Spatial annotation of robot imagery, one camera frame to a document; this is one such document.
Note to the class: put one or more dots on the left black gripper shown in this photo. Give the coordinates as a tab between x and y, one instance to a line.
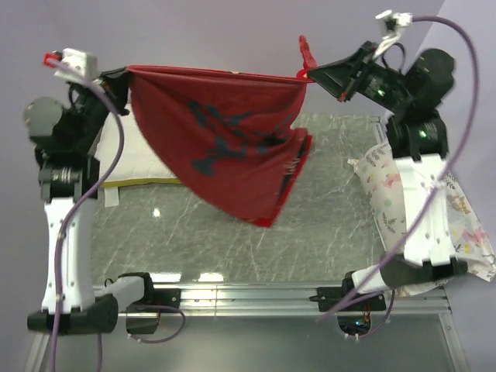
114	82

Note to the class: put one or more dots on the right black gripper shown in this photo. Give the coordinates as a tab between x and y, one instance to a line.
342	78

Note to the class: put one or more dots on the white pillow yellow edge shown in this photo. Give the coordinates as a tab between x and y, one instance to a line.
138	164

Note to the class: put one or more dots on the red pillowcase grey print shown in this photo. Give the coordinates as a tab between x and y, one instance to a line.
229	137

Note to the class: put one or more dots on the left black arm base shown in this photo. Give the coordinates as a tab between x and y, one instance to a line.
155	306

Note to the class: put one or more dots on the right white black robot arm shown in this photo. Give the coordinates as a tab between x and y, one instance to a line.
419	144

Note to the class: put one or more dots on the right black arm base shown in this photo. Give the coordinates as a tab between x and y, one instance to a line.
357	319

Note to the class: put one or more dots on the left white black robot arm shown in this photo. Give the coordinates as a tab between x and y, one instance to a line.
68	180

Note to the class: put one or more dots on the floral patterned white pillow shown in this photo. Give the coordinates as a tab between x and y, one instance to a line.
383	193

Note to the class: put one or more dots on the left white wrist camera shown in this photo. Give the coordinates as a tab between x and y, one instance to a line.
72	65

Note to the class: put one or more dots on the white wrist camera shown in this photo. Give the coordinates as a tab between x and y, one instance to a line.
72	65
392	26

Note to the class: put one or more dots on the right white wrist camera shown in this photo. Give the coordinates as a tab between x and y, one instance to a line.
392	26

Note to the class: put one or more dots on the aluminium mounting rail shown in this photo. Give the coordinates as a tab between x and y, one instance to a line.
271	327

